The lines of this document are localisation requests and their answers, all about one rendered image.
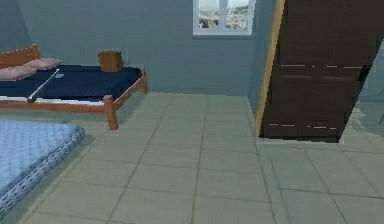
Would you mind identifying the brown wooden box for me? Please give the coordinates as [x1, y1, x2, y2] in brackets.
[97, 50, 124, 73]

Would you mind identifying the white framed window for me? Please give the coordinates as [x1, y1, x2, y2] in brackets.
[192, 0, 257, 37]

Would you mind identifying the wooden bed with navy mattress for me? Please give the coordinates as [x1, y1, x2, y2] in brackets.
[0, 43, 149, 131]

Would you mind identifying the dark brown room door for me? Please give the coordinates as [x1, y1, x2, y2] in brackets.
[259, 0, 384, 144]

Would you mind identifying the grey baseball bat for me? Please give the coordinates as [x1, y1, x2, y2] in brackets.
[26, 68, 61, 104]

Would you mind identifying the pink pillow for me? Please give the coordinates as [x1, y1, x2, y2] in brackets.
[22, 57, 63, 71]
[0, 65, 38, 82]

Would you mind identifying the light blue patterned mattress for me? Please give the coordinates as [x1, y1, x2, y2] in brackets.
[0, 119, 86, 212]

